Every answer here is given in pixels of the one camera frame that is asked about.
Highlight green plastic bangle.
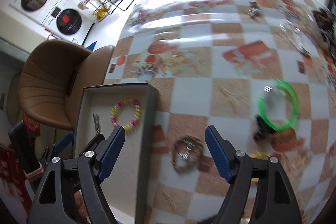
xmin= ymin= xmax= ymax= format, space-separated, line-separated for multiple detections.
xmin=258 ymin=79 xmax=299 ymax=131

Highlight grey jewelry box tray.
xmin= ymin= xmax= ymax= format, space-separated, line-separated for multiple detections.
xmin=73 ymin=83 xmax=158 ymax=223

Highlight red patterned cloth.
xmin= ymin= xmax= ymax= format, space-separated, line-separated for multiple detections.
xmin=1 ymin=111 xmax=32 ymax=223

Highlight brown leather chair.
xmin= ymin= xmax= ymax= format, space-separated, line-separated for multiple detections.
xmin=18 ymin=39 xmax=114 ymax=131

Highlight black hair clip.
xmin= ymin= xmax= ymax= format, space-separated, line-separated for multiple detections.
xmin=253 ymin=115 xmax=276 ymax=141

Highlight silver hair clip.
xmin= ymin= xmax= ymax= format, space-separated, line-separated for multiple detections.
xmin=93 ymin=113 xmax=101 ymax=135

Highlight lower white washing machine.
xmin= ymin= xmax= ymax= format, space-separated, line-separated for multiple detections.
xmin=42 ymin=0 xmax=93 ymax=46

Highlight checkered patterned tablecloth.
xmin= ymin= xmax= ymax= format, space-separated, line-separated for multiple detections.
xmin=105 ymin=0 xmax=335 ymax=223

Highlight yellow items on floor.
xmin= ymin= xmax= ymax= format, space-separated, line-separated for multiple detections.
xmin=93 ymin=5 xmax=110 ymax=21

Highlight small silver earring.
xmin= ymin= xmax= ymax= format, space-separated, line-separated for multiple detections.
xmin=247 ymin=2 xmax=260 ymax=20

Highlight pink yellow beaded bracelet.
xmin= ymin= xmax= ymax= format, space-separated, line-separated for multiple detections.
xmin=110 ymin=97 xmax=142 ymax=131

